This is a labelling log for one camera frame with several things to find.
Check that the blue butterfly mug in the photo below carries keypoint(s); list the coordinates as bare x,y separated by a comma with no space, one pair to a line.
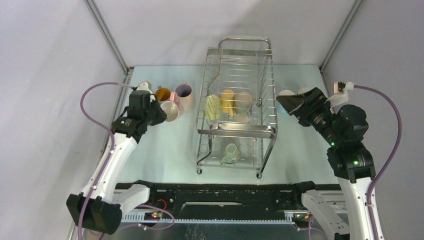
163,94

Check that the black mug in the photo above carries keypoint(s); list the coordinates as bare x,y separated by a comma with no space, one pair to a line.
303,90

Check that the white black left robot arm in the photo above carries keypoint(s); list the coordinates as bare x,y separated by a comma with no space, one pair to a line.
97,208

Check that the iridescent pale pink mug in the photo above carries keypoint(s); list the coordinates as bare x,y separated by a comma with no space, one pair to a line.
185,95

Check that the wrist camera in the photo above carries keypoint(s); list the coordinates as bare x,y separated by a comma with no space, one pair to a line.
146,86
340,93

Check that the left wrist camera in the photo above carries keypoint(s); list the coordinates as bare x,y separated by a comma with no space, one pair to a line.
146,86

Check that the orange yellow mug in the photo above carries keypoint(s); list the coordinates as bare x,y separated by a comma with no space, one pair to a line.
227,99

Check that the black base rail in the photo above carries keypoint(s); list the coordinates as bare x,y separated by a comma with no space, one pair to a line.
232,202

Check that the aluminium frame post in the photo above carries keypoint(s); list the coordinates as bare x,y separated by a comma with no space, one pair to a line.
355,8
106,33

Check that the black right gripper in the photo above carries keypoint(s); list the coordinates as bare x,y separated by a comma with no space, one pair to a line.
293,104

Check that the metal wire dish rack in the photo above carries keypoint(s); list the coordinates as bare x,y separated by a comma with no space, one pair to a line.
240,63

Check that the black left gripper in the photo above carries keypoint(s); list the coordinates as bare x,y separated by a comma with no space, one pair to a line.
162,115

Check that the light blue faceted mug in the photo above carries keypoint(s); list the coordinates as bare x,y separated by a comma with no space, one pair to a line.
284,92

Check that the green mug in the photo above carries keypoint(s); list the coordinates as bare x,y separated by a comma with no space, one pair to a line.
232,154

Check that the aluminium frame post right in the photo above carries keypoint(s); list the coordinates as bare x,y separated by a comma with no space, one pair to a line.
355,8

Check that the pale yellow faceted mug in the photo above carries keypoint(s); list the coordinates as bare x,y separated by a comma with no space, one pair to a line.
212,107

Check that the aluminium frame post left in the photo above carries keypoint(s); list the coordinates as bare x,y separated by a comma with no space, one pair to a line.
106,33

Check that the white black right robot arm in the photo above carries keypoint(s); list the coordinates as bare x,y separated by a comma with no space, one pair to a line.
343,127

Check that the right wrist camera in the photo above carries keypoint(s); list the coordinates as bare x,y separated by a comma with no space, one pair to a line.
340,93

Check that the cream seahorse pattern mug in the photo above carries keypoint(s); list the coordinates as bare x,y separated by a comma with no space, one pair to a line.
243,107

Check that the pink faceted mug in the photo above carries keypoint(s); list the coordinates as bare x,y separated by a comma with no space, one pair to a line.
172,107

